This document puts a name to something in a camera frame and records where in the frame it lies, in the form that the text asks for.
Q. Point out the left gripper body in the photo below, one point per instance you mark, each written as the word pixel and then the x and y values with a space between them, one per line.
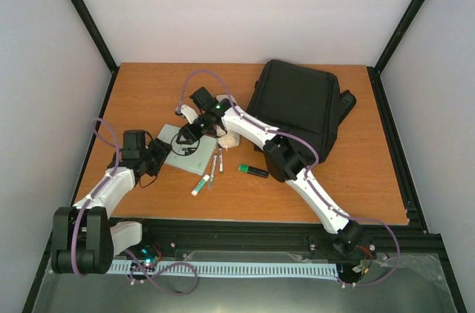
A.
pixel 156 160

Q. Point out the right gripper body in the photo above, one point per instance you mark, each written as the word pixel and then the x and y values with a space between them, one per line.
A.
pixel 190 133

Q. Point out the grey paperback book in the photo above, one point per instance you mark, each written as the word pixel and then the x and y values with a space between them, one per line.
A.
pixel 192 158

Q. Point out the black student backpack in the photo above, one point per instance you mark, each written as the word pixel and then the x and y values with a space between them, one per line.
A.
pixel 301 101

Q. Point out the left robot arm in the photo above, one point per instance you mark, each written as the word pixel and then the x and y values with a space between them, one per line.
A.
pixel 83 241

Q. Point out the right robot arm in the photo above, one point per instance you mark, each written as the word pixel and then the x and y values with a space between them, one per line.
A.
pixel 283 161

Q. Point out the beige ribbed pencil case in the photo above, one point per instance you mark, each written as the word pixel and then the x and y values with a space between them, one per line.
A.
pixel 227 139

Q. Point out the white glue stick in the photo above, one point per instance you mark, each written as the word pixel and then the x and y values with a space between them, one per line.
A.
pixel 201 184

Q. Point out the clear pen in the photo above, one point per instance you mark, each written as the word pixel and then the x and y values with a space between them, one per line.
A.
pixel 213 171

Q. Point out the green highlighter marker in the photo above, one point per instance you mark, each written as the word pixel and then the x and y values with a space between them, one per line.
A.
pixel 247 169

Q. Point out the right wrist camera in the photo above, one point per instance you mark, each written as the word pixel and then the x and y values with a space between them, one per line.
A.
pixel 186 112

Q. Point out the black mounting rail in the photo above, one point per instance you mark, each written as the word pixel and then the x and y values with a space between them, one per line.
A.
pixel 175 237

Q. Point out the light blue cable duct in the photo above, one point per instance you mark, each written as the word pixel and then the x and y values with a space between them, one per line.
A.
pixel 323 271

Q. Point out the left black frame post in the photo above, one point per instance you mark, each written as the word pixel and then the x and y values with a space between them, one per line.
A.
pixel 87 19

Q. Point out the black frame post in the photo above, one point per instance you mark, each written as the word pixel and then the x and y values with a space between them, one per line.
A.
pixel 394 41
pixel 87 19

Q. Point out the right black frame post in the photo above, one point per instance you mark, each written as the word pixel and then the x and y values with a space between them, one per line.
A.
pixel 394 41

